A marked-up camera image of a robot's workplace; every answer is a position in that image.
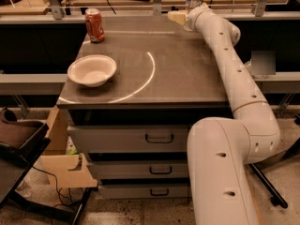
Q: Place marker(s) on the black stand leg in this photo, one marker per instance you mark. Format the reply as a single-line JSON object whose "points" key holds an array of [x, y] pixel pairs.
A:
{"points": [[276, 199]]}

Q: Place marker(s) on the grey drawer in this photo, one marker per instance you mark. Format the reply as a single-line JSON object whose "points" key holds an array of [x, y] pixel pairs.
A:
{"points": [[140, 169], [129, 139], [144, 191]]}

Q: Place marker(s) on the metal frame rail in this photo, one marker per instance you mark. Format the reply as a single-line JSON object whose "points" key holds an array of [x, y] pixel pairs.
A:
{"points": [[69, 11]]}

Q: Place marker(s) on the white paper bowl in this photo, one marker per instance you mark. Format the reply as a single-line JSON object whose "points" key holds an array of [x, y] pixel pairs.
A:
{"points": [[92, 70]]}

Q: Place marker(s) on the cardboard box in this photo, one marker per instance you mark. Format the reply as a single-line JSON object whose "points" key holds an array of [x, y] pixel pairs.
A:
{"points": [[70, 170]]}

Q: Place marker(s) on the left clear pump bottle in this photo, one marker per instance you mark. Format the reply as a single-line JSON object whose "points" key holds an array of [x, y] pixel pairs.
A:
{"points": [[248, 66]]}

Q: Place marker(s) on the middle grey drawer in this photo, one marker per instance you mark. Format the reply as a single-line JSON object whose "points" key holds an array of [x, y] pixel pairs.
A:
{"points": [[140, 169]]}

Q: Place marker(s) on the bottom grey drawer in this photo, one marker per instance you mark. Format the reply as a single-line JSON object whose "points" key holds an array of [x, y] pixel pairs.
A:
{"points": [[144, 191]]}

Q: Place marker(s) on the grey drawer cabinet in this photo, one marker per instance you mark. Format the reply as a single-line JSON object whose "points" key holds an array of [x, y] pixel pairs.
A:
{"points": [[165, 76]]}

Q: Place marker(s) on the top grey drawer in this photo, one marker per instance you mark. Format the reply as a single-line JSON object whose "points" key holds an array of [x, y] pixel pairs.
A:
{"points": [[129, 139]]}

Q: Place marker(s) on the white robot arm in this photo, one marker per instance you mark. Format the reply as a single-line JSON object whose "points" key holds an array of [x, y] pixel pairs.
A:
{"points": [[218, 149]]}

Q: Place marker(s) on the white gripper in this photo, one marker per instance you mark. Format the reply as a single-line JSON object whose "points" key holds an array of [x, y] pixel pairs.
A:
{"points": [[189, 19]]}

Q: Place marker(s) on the orange soda can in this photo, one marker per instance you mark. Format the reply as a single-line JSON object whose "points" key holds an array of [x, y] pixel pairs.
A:
{"points": [[93, 23]]}

